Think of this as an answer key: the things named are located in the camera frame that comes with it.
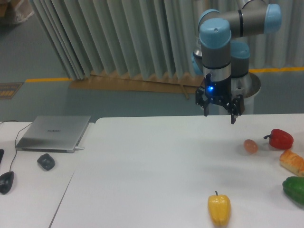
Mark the grey folding curtain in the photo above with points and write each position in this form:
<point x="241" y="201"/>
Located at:
<point x="154" y="36"/>

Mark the brown cardboard sheet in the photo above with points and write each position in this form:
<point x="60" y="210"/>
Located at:
<point x="186" y="85"/>

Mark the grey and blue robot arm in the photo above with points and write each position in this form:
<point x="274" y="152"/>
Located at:
<point x="223" y="61"/>

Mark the black computer mouse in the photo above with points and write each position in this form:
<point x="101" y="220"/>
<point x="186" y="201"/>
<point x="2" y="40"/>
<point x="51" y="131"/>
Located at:
<point x="6" y="182"/>

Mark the yellow bell pepper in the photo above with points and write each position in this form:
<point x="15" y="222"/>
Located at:
<point x="219" y="207"/>

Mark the green bell pepper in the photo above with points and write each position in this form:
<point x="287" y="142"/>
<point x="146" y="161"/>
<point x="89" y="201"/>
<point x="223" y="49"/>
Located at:
<point x="293" y="187"/>

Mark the golden bread loaf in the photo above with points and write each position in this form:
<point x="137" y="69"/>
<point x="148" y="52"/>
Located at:
<point x="292" y="162"/>

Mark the red bell pepper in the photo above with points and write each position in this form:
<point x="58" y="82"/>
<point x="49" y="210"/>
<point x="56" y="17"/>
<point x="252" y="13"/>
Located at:
<point x="280" y="139"/>

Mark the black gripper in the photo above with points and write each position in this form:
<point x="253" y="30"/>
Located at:
<point x="219" y="93"/>

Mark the silver closed laptop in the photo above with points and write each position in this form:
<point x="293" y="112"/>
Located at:
<point x="54" y="133"/>

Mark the brown egg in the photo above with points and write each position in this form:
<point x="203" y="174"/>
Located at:
<point x="250" y="146"/>

